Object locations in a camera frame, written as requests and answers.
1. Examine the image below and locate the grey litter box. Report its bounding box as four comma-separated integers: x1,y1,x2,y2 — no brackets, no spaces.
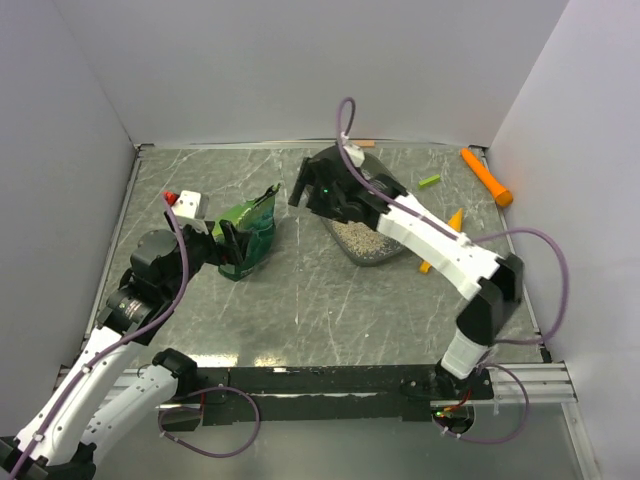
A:
312,147,405,267

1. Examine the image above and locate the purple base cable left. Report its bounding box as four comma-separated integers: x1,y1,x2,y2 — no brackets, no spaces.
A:
157,385,262,459

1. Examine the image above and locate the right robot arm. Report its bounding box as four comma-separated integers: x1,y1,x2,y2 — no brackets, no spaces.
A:
289,150,524,399

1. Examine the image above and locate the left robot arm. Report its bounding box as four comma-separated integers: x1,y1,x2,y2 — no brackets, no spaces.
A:
1,222,236,479

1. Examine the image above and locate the orange toy carrot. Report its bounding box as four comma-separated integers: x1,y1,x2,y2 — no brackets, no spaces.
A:
460,148,513,208

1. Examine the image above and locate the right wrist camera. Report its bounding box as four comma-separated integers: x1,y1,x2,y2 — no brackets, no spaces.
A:
342,141,365,168

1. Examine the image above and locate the green litter bag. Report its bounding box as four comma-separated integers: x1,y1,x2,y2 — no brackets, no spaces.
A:
211,183,281,281

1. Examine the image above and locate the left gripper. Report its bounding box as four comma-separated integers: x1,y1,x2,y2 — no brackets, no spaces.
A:
162,209,251,299

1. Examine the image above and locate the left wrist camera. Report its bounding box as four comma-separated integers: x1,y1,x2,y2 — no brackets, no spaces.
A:
163,190,209,234

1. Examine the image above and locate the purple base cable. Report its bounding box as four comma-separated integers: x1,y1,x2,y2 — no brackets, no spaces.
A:
432,363,531,445
157,385,262,459

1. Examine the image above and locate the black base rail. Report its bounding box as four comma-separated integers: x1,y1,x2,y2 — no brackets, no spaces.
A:
171,364,494,426

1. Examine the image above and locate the green small block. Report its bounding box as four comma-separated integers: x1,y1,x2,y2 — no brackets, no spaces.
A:
418,174,441,188

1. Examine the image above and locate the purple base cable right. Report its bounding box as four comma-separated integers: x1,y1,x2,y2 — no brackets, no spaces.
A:
432,363,531,445

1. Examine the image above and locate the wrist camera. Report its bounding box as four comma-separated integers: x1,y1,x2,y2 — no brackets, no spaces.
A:
163,190,209,234
342,141,365,168

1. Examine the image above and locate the yellow plastic scoop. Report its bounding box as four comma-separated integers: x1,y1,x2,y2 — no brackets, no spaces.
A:
418,207,465,275

